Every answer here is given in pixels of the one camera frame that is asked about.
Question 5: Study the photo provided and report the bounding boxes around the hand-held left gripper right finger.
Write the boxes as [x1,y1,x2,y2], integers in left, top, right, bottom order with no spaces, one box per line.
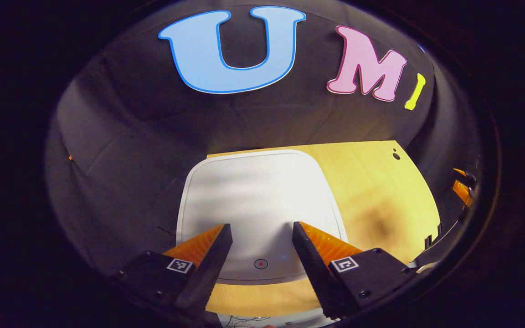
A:
[292,221,417,320]

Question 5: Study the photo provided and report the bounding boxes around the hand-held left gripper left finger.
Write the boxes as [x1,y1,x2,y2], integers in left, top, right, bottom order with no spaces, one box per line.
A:
[110,223,233,316]

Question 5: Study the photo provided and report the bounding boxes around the white desktop garbage bin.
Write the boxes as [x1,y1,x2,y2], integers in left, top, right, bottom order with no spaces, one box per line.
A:
[176,149,349,285]

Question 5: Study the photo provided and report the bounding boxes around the wooden desktop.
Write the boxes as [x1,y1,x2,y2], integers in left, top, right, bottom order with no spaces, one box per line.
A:
[206,140,441,319]

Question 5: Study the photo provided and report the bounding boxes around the black backdrop cloth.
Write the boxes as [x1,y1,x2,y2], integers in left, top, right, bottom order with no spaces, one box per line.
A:
[44,0,482,278]

